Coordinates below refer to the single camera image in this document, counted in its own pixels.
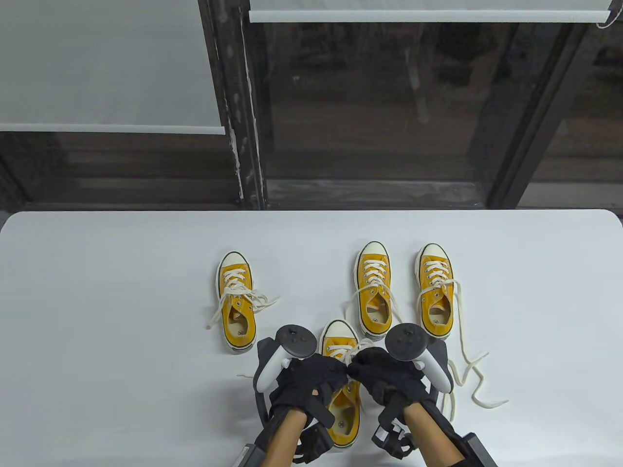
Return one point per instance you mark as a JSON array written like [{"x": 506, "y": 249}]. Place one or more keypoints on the person's left forearm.
[{"x": 284, "y": 438}]

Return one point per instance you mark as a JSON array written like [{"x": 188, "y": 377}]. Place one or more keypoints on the white and grey controller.
[
  {"x": 294, "y": 340},
  {"x": 406, "y": 340}
]

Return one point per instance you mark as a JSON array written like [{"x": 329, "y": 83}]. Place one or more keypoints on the person's right hand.
[{"x": 389, "y": 382}]

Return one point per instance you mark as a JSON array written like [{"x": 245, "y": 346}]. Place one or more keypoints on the person's right forearm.
[{"x": 433, "y": 438}]

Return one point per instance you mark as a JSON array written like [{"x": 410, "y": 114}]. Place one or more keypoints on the person's left hand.
[{"x": 306, "y": 382}]

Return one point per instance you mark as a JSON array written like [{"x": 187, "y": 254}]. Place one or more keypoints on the white roller blind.
[
  {"x": 97, "y": 63},
  {"x": 428, "y": 14}
]

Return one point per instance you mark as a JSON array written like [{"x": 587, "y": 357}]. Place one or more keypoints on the black window post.
[
  {"x": 233, "y": 97},
  {"x": 535, "y": 121}
]

